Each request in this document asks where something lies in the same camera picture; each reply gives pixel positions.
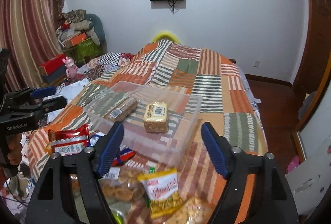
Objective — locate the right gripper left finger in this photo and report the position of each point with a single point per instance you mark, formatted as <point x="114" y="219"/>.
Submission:
<point x="52" y="199"/>

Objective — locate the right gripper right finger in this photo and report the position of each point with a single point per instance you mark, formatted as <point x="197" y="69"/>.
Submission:
<point x="271" y="200"/>

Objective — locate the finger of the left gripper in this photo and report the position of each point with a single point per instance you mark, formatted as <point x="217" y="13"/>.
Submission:
<point x="39" y="93"/>

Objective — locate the red wafer snack pack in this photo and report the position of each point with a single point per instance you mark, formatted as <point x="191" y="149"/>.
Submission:
<point x="68" y="142"/>

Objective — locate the clear bag ring cookies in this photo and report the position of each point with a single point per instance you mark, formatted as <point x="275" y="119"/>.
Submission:
<point x="126" y="188"/>

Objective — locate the green snack bag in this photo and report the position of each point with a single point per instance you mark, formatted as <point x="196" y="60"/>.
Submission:
<point x="118" y="216"/>

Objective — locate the blue white snack bag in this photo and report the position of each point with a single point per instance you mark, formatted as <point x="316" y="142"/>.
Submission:
<point x="124" y="154"/>

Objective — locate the clear bag of biscuits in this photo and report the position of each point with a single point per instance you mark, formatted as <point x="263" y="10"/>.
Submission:
<point x="194" y="211"/>

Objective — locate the long brown cracker pack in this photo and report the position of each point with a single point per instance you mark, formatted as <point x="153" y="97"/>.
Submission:
<point x="122" y="110"/>

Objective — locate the Kaka yellow white snack bag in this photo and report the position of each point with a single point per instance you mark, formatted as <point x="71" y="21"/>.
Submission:
<point x="162" y="190"/>

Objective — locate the clear plastic storage bin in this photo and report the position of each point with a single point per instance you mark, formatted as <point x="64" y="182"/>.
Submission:
<point x="168" y="148"/>

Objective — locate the square yellow cake pack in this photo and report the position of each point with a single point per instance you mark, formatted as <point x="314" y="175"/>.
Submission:
<point x="156" y="117"/>

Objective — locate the left hand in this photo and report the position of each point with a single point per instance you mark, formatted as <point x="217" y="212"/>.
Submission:
<point x="15" y="148"/>

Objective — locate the red box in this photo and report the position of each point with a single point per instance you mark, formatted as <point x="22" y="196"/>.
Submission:
<point x="52" y="65"/>

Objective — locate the white plastic bag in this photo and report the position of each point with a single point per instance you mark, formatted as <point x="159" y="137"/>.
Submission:
<point x="69" y="92"/>

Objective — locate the pink plush toy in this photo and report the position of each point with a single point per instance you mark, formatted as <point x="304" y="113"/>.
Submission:
<point x="71" y="67"/>

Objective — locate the pile of cushions and boxes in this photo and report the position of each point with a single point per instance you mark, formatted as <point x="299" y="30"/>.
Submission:
<point x="81" y="35"/>

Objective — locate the checkered patchwork quilt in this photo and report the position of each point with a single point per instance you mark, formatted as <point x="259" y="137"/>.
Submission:
<point x="106" y="64"/>

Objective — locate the striped red gold curtain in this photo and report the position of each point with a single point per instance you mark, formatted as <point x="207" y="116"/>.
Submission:
<point x="28" y="31"/>

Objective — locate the wooden door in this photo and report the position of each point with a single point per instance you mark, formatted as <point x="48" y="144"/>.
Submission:
<point x="313" y="75"/>

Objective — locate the patchwork striped bedspread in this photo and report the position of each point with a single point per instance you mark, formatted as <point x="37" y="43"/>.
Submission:
<point x="176" y="68"/>

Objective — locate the yellow chair back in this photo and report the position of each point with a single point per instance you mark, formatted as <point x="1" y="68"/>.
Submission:
<point x="165" y="35"/>

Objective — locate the wall power socket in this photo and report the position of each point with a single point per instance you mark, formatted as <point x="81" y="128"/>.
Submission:
<point x="256" y="64"/>

